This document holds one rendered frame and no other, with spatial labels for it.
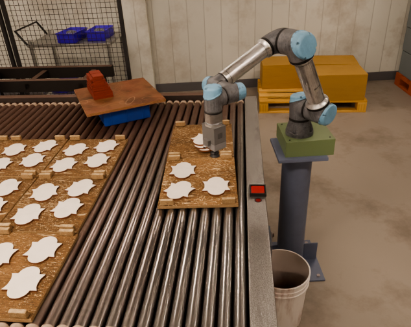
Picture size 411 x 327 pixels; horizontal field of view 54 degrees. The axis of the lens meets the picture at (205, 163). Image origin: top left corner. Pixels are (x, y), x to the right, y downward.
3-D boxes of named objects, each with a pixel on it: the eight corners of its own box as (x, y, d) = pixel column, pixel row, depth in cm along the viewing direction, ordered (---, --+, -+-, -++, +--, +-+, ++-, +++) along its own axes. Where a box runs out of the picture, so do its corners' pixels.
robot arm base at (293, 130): (307, 126, 232) (308, 109, 227) (317, 136, 218) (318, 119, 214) (281, 128, 230) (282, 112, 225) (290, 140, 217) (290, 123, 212)
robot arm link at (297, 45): (319, 109, 217) (289, 21, 182) (341, 117, 206) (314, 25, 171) (304, 123, 215) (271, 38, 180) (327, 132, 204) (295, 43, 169)
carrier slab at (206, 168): (234, 159, 210) (234, 157, 209) (238, 207, 174) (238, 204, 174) (166, 161, 211) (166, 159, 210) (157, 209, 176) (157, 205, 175)
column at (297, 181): (309, 241, 289) (321, 130, 246) (325, 281, 256) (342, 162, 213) (257, 244, 289) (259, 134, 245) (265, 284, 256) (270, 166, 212)
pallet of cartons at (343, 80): (349, 87, 553) (353, 53, 530) (367, 112, 478) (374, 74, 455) (255, 89, 561) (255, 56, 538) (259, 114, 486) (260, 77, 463)
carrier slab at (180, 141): (231, 125, 246) (231, 123, 245) (233, 159, 211) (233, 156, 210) (174, 127, 248) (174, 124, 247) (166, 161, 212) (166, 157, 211)
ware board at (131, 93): (143, 79, 298) (142, 77, 297) (166, 101, 258) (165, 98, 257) (74, 91, 281) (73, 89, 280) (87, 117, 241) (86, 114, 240)
